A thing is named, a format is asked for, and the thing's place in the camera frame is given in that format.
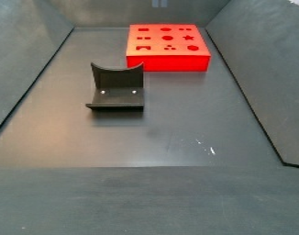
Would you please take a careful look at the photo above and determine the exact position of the red shape-sorter box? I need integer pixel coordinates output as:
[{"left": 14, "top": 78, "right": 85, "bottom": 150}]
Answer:
[{"left": 127, "top": 24, "right": 211, "bottom": 72}]

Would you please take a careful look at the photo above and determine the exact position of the black curved holder bracket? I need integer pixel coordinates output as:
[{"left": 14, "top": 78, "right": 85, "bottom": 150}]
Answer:
[{"left": 85, "top": 63, "right": 144, "bottom": 110}]

